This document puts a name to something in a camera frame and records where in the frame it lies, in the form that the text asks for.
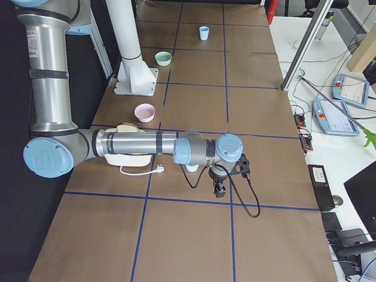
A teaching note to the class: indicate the near blue teach pendant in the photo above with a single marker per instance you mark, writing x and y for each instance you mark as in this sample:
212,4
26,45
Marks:
331,120

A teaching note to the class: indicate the cream toaster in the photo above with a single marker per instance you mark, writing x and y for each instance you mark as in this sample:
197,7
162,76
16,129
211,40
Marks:
137,160

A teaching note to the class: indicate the blue teach pendant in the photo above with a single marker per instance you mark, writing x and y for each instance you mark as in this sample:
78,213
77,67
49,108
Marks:
352,90
331,120

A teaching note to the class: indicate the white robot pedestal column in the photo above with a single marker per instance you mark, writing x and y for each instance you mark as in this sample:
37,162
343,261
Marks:
134,76

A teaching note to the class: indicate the reacher grabber stick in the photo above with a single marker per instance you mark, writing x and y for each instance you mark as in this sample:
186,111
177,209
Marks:
369,135

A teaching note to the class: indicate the aluminium frame post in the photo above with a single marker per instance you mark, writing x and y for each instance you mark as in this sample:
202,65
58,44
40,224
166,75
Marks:
306,41

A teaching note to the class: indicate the black laptop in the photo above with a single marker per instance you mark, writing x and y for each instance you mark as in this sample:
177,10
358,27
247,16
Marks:
361,191

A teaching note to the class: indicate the orange black connector strip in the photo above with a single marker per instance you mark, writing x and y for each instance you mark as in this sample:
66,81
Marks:
300,121

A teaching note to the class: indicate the pink bowl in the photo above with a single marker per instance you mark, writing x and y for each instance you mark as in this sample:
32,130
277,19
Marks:
145,112

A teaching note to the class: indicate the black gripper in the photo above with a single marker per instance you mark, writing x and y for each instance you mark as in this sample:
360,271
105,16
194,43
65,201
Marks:
216,177

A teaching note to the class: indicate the light blue cup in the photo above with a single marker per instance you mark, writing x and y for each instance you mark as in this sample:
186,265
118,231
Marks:
204,33
191,167

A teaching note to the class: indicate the black power supply box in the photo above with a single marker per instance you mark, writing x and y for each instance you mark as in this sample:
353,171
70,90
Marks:
321,187

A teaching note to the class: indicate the green bowl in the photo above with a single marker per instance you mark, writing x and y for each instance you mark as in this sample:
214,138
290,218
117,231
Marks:
163,58

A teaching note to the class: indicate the slice of toast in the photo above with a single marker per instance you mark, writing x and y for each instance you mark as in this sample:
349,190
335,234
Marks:
127,127

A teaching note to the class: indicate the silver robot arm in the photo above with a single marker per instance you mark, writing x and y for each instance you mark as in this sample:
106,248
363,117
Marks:
58,145

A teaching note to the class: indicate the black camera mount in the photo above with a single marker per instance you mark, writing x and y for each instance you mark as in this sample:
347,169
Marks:
242,167

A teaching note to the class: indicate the far blue teach pendant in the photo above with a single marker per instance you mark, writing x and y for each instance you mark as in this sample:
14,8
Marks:
352,90

